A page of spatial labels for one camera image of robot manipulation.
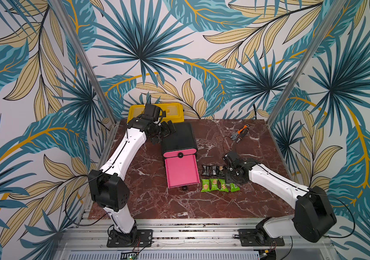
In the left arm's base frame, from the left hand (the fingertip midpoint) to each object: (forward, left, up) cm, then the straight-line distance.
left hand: (170, 135), depth 81 cm
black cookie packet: (-8, -20, -21) cm, 30 cm away
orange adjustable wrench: (+18, -41, -22) cm, 50 cm away
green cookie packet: (-18, -19, -22) cm, 34 cm away
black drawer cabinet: (+5, -6, -8) cm, 11 cm away
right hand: (-14, -33, -17) cm, 40 cm away
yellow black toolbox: (+24, 0, -6) cm, 25 cm away
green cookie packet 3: (-18, -29, -22) cm, 41 cm away
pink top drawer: (-5, -5, -8) cm, 11 cm away
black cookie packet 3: (-8, -28, -21) cm, 36 cm away
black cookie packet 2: (-8, -24, -21) cm, 33 cm away
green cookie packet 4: (-18, -34, -22) cm, 45 cm away
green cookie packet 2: (-16, -24, -21) cm, 36 cm away
